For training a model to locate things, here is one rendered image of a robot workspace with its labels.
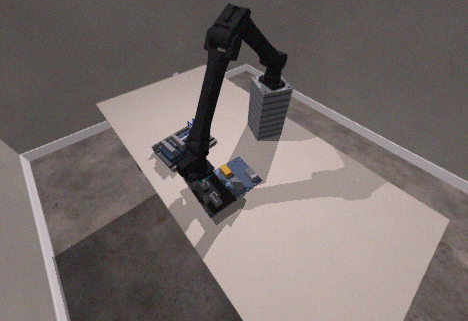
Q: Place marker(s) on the yellow-orange block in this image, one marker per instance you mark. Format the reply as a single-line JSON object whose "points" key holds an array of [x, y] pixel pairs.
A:
{"points": [[226, 172]]}

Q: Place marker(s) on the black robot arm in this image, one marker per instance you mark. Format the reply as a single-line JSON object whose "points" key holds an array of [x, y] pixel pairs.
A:
{"points": [[238, 20]]}

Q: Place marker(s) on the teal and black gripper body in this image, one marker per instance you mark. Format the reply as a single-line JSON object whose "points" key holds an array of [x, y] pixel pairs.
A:
{"points": [[203, 172]]}

